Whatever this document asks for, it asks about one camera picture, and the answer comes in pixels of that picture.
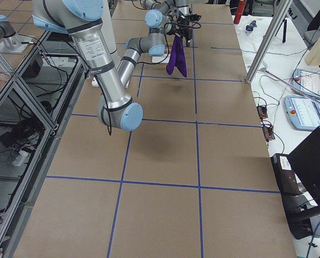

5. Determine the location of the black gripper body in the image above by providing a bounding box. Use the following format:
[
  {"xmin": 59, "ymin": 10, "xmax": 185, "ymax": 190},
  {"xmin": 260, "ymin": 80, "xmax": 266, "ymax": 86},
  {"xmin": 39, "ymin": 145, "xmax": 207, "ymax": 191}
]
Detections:
[
  {"xmin": 168, "ymin": 18, "xmax": 193, "ymax": 40},
  {"xmin": 173, "ymin": 6, "xmax": 201, "ymax": 23}
]

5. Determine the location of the purple towel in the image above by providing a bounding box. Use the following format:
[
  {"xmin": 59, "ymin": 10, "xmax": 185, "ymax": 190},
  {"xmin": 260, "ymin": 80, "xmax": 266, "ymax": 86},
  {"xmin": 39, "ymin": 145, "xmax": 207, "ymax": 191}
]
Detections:
[{"xmin": 166, "ymin": 35, "xmax": 187, "ymax": 77}]

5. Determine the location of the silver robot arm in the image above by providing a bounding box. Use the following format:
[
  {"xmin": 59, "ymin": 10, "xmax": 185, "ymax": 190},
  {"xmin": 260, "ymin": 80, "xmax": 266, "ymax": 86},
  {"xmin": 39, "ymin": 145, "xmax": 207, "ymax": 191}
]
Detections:
[
  {"xmin": 32, "ymin": 1, "xmax": 201, "ymax": 131},
  {"xmin": 138, "ymin": 0, "xmax": 201, "ymax": 22}
]

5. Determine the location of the red bottle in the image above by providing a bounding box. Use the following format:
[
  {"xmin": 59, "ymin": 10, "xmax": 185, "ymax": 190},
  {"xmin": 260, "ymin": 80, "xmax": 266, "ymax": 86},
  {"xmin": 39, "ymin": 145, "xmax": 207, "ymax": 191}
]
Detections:
[{"xmin": 234, "ymin": 0, "xmax": 246, "ymax": 24}]

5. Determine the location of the upper teach pendant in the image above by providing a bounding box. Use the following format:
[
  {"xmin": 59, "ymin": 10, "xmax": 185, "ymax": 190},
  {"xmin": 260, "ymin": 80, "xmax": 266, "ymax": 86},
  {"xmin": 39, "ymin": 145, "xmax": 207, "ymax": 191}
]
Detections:
[{"xmin": 291, "ymin": 68, "xmax": 320, "ymax": 99}]

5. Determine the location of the teach pendant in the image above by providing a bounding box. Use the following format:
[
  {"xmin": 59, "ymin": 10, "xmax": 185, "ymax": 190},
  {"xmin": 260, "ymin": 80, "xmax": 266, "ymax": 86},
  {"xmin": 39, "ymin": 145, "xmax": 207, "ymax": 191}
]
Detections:
[
  {"xmin": 284, "ymin": 96, "xmax": 320, "ymax": 131},
  {"xmin": 291, "ymin": 68, "xmax": 320, "ymax": 99}
]

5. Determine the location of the lower teach pendant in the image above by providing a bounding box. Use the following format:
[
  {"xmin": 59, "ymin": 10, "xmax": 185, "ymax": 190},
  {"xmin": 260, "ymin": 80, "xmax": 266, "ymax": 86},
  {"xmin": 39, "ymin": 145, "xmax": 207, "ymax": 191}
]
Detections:
[{"xmin": 284, "ymin": 96, "xmax": 320, "ymax": 131}]

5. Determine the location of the brown paper table cover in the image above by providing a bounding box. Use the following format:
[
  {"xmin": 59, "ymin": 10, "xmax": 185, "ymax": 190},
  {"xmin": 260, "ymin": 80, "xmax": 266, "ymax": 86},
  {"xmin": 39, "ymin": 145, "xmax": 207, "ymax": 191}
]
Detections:
[{"xmin": 14, "ymin": 4, "xmax": 296, "ymax": 257}]

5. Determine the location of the black monitor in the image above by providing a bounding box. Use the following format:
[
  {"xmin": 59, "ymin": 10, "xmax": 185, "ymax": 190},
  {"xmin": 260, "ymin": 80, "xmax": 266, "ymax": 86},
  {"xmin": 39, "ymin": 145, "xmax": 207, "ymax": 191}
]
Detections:
[{"xmin": 287, "ymin": 126, "xmax": 320, "ymax": 204}]

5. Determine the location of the black computer box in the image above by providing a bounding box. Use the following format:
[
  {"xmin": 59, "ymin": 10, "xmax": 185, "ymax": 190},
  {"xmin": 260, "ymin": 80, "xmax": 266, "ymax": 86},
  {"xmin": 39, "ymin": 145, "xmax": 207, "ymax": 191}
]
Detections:
[{"xmin": 271, "ymin": 153, "xmax": 307, "ymax": 196}]

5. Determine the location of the grey aluminium frame post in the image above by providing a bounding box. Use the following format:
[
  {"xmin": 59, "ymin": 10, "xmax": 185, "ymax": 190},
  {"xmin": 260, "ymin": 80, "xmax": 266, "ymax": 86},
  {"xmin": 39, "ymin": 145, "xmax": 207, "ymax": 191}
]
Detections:
[{"xmin": 245, "ymin": 0, "xmax": 293, "ymax": 84}]

